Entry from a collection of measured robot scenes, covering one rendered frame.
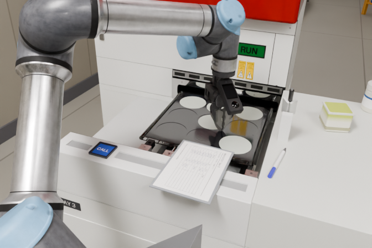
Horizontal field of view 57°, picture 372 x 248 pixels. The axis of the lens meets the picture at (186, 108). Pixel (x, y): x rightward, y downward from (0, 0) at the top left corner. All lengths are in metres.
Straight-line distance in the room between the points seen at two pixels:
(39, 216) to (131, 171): 0.35
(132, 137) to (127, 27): 0.60
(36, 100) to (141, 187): 0.34
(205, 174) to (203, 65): 0.61
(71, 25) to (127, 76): 0.86
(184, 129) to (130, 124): 0.27
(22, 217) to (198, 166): 0.45
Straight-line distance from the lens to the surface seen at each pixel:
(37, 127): 0.74
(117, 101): 1.62
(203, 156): 0.91
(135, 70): 1.50
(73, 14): 0.69
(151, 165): 0.90
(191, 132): 1.13
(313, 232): 0.83
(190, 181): 0.83
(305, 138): 1.05
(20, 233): 0.57
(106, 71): 1.58
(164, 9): 0.76
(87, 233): 1.14
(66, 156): 0.97
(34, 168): 0.73
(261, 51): 1.29
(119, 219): 1.02
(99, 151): 0.95
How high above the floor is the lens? 1.51
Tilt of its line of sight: 29 degrees down
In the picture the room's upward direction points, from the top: 2 degrees clockwise
